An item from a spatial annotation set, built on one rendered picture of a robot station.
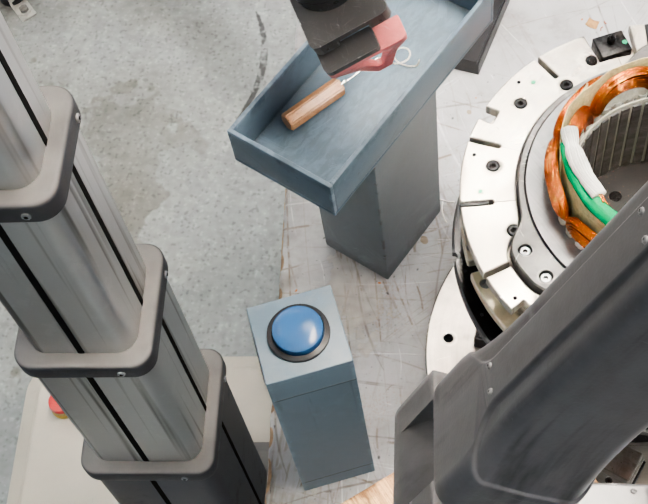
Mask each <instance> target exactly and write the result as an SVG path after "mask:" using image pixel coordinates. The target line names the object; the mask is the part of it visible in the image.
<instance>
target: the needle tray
mask: <svg viewBox="0 0 648 504"><path fill-rule="evenodd" d="M386 2H387V5H388V7H389V8H390V10H391V16H390V18H391V17H393V16H395V15H398V16H399V18H400V20H401V22H402V24H403V26H404V29H405V31H406V33H407V39H406V40H405V41H404V43H403V44H402V45H401V46H400V47H403V46H404V47H407V48H409V50H410V52H411V56H410V58H409V60H408V61H406V62H405V63H404V62H403V63H402V64H406V65H412V66H413V65H416V64H417V63H418V60H419V59H420V63H419V65H418V66H417V67H416V66H415V67H405V66H402V65H400V64H398V65H397V64H396V65H394V64H393V65H390V66H388V67H386V68H384V69H383V70H381V71H362V72H360V73H359V74H357V75H356V76H354V77H353V78H352V79H350V80H349V81H348V83H347V85H346V86H345V94H344V95H343V96H342V97H340V98H339V99H337V100H336V101H334V102H333V103H332V104H330V105H329V106H327V107H326V108H325V109H323V110H322V111H320V112H319V113H317V114H316V115H315V116H313V117H312V118H310V119H309V120H307V121H306V122H305V123H303V124H302V125H300V126H299V127H297V128H296V129H295V130H290V129H288V128H287V127H286V125H285V124H284V122H283V121H282V117H281V115H282V113H284V112H285V111H287V110H288V109H290V108H291V107H293V106H294V105H295V104H297V103H298V102H300V101H301V100H303V99H304V98H305V97H307V96H308V95H310V94H311V93H313V92H314V91H316V90H317V89H318V88H320V87H321V86H323V85H324V84H326V83H327V82H328V81H330V80H331V79H333V78H331V77H330V76H329V75H328V74H327V73H326V72H325V71H324V70H323V67H322V65H321V63H320V61H319V58H318V56H317V54H316V52H315V51H314V50H313V49H312V48H311V47H310V46H309V44H308V41H307V40H306V41H305V43H304V44H303V45H302V46H301V47H300V48H299V49H298V50H297V52H296V53H295V54H294V55H293V56H292V57H291V58H290V60H289V61H288V62H287V63H286V64H285V65H284V66H283V67H282V69H281V70H280V71H279V72H278V73H277V74H276V75H275V77H274V78H273V79H272V80H271V81H270V82H269V83H268V84H267V86H266V87H265V88H264V89H263V90H262V91H261V92H260V94H259V95H258V96H257V97H256V98H255V99H254V100H253V101H252V103H251V104H250V105H249V106H248V107H247V108H246V109H245V111H244V112H243V113H242V114H241V115H240V116H239V117H238V118H237V120H236V121H235V122H234V123H233V124H232V125H231V126H230V128H229V129H228V130H227V133H228V136H229V140H230V143H231V146H232V150H233V153H234V156H235V160H237V161H238V162H240V163H242V164H244V165H245V166H247V167H249V168H251V169H253V170H254V171H256V172H258V173H260V174H261V175H263V176H265V177H267V178H269V179H270V180H272V181H274V182H276V183H277V184H279V185H281V186H283V187H284V188H286V189H288V190H290V191H292V192H293V193H295V194H297V195H299V196H300V197H302V198H304V199H306V200H307V201H309V202H311V203H313V204H315V205H316V206H318V207H319V210H320V215H321V220H322V225H323V230H324V235H325V240H326V244H327V245H328V246H330V247H332V248H334V249H335V250H337V251H339V252H341V253H342V254H344V255H346V256H348V257H349V258H351V259H353V260H354V261H356V262H358V263H360V264H361V265H363V266H365V267H367V268H368V269H370V270H372V271H374V272H375V273H377V274H379V275H380V276H382V277H384V278H386V279H389V278H390V276H391V275H392V274H393V272H394V271H395V270H396V268H397V267H398V266H399V264H400V263H401V262H402V261H403V259H404V258H405V257H406V255H407V254H408V253H409V251H410V250H411V249H412V247H413V246H414V245H415V244H416V242H417V241H418V240H419V238H420V237H421V236H422V234H423V233H424V232H425V230H426V229H427V228H428V227H429V225H430V224H431V223H432V221H433V220H434V219H435V217H436V216H437V215H438V213H439V212H440V190H439V161H438V133H437V105H436V91H437V89H438V88H439V87H440V86H441V84H442V83H443V82H444V81H445V80H446V78H447V77H448V76H449V75H450V73H451V72H452V71H453V70H454V68H455V67H456V66H457V65H458V63H459V62H460V61H461V60H462V58H463V57H464V56H465V55H466V53H467V52H468V51H469V50H470V49H471V47H472V46H473V45H474V44H475V42H476V41H477V40H478V39H479V37H480V36H481V35H482V34H483V32H484V31H485V30H486V29H487V27H488V26H489V25H490V24H491V22H492V21H493V5H494V0H386ZM390 18H389V19H390Z"/></svg>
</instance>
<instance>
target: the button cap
mask: <svg viewBox="0 0 648 504"><path fill-rule="evenodd" d="M323 335H324V328H323V323H322V320H321V318H320V316H319V315H318V314H317V313H316V312H315V311H314V310H313V309H311V308H308V307H305V306H293V307H289V308H287V309H285V310H283V311H282V312H281V313H279V314H278V316H277V317H276V318H275V320H274V322H273V325H272V336H273V339H274V342H275V344H276V346H277V347H278V348H279V349H280V350H281V351H282V352H284V353H286V354H288V355H292V356H301V355H306V354H308V353H310V352H312V351H314V350H315V349H316V348H317V347H318V346H319V345H320V343H321V341H322V339H323Z"/></svg>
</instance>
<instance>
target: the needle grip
mask: <svg viewBox="0 0 648 504"><path fill-rule="evenodd" d="M344 94H345V87H344V86H343V85H342V83H341V82H340V80H338V79H331V80H330V81H328V82H327V83H326V84H324V85H323V86H321V87H320V88H318V89H317V90H316V91H314V92H313V93H311V94H310V95H308V96H307V97H305V98H304V99H303V100H301V101H300V102H298V103H297V104H295V105H294V106H293V107H291V108H290V109H288V110H287V111H285V112H284V113H282V115H281V117H282V121H283V122H284V124H285V125H286V127H287V128H288V129H290V130H295V129H296V128H297V127H299V126H300V125H302V124H303V123H305V122H306V121H307V120H309V119H310V118H312V117H313V116H315V115H316V114H317V113H319V112H320V111H322V110H323V109H325V108H326V107H327V106H329V105H330V104H332V103H333V102H334V101H336V100H337V99H339V98H340V97H342V96H343V95H344Z"/></svg>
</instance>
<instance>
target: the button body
mask: <svg viewBox="0 0 648 504"><path fill-rule="evenodd" d="M293 304H308V305H311V306H314V307H316V308H318V309H319V310H320V311H322V312H323V314H324V315H325V316H326V318H327V319H328V322H329V325H330V339H329V342H328V345H327V346H326V348H325V349H324V351H323V352H322V353H321V354H320V355H318V356H317V357H316V358H314V359H312V360H309V361H307V362H302V363H292V362H287V361H285V360H282V359H281V358H279V357H278V356H276V355H275V354H274V353H273V351H272V350H271V348H270V347H269V344H268V341H267V327H268V324H269V322H270V320H271V319H272V317H273V316H274V315H275V314H276V313H277V312H278V311H279V310H281V309H282V308H284V307H286V306H289V305H293ZM246 310H247V314H248V318H249V322H250V326H251V330H252V333H253V337H254V341H255V345H256V349H257V353H258V357H259V360H260V364H261V368H262V372H263V376H264V380H265V384H266V387H267V389H268V392H269V395H270V398H271V400H272V403H273V406H274V409H275V411H276V414H277V417H278V419H279V422H280V425H281V428H282V430H283V433H284V436H285V439H286V441H287V444H288V447H289V450H290V452H291V455H292V458H293V460H294V463H295V466H296V469H297V471H298V474H299V477H300V480H301V482H302V485H303V488H304V490H305V491H307V490H310V489H314V488H317V487H321V486H324V485H327V484H331V483H334V482H338V481H341V480H345V479H348V478H352V477H355V476H358V475H362V474H365V473H369V472H372V471H375V468H374V462H373V457H372V452H371V447H370V442H369V437H368V432H367V427H366V422H365V417H364V412H363V407H362V402H361V396H360V391H359V386H358V381H357V376H356V371H355V366H354V361H353V357H352V354H351V351H350V347H349V344H348V341H347V338H346V334H345V331H344V328H343V324H342V321H341V318H340V315H339V311H338V308H337V305H336V302H335V298H334V295H333V292H332V288H331V286H330V285H327V286H324V287H320V288H317V289H313V290H310V291H306V292H303V293H299V294H296V295H292V296H289V297H285V298H281V299H278V300H274V301H271V302H267V303H264V304H260V305H257V306H253V307H250V308H247V309H246Z"/></svg>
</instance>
